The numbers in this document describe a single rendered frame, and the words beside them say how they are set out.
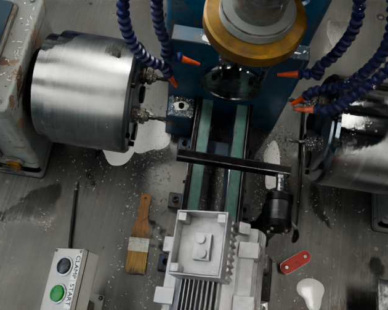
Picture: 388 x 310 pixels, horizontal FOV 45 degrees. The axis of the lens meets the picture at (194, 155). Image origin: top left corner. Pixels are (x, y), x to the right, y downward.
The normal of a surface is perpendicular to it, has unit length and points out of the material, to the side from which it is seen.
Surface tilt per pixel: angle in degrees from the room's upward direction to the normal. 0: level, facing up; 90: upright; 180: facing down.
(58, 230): 0
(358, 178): 73
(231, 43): 0
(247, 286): 23
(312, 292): 0
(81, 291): 61
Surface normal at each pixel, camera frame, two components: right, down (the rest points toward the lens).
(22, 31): 0.08, -0.39
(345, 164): -0.07, 0.57
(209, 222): -0.31, -0.42
